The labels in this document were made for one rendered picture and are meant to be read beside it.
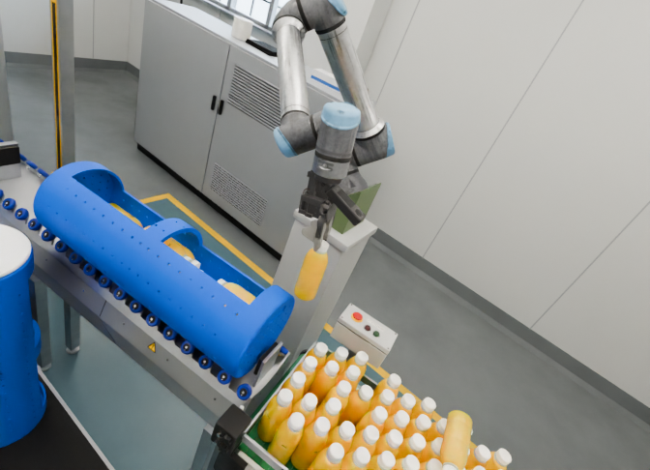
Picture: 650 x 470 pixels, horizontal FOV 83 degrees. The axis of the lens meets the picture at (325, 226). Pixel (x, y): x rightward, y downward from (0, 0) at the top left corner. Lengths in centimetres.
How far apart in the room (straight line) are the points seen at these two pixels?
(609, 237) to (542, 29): 167
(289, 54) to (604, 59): 261
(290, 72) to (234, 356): 83
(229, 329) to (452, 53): 305
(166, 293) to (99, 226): 31
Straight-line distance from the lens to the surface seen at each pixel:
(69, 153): 225
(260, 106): 295
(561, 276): 373
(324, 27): 145
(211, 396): 128
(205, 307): 108
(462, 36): 359
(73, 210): 138
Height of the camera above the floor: 197
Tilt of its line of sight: 30 degrees down
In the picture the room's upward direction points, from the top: 23 degrees clockwise
